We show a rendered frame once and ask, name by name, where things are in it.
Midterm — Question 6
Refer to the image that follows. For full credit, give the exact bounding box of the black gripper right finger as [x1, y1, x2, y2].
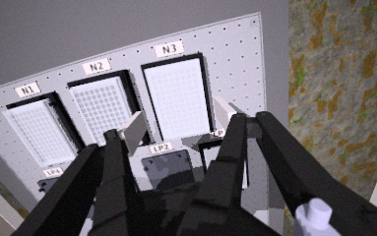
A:
[176, 96, 377, 236]

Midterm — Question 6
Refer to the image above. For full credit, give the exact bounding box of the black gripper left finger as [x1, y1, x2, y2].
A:
[10, 111, 148, 236]

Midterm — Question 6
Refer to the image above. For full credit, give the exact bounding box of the grey perforated base plate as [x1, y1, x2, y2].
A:
[0, 12, 269, 226]

